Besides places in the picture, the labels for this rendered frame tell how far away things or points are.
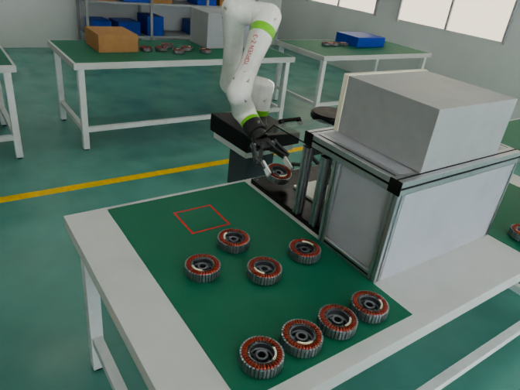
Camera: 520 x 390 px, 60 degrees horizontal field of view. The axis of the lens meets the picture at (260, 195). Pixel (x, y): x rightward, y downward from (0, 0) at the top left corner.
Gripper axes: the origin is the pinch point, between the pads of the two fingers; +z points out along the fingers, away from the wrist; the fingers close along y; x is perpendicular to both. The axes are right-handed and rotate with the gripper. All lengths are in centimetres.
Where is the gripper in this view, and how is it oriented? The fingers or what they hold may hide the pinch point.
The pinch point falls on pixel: (278, 169)
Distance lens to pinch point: 192.0
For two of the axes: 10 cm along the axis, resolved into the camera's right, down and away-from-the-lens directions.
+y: -8.2, 1.9, -5.4
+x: 3.6, -5.7, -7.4
